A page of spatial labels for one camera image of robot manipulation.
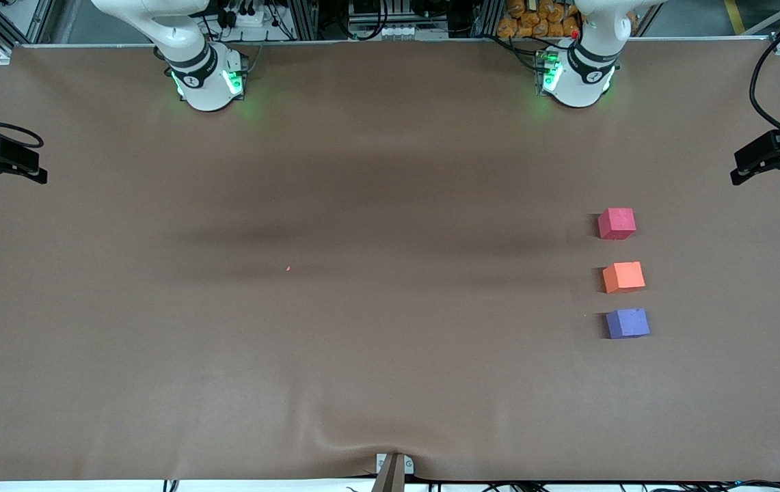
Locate orange foam block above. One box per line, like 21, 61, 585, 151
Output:
602, 261, 646, 295

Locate red foam block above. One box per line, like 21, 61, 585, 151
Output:
597, 208, 637, 241

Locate purple foam block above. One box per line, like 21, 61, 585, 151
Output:
605, 307, 651, 340

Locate pile of orange toys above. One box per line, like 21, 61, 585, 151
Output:
497, 0, 582, 39

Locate white power strip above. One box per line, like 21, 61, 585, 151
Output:
222, 8, 266, 28

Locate brown table mat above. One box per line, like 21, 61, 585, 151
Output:
0, 38, 780, 482

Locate aluminium frame post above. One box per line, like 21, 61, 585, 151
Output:
472, 0, 505, 38
287, 0, 319, 40

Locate black cable bundle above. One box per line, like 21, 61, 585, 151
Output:
482, 480, 780, 492

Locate small metal clamp bracket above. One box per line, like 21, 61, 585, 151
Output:
376, 453, 415, 476

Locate grey camera mount pole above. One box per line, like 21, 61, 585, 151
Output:
371, 454, 406, 492

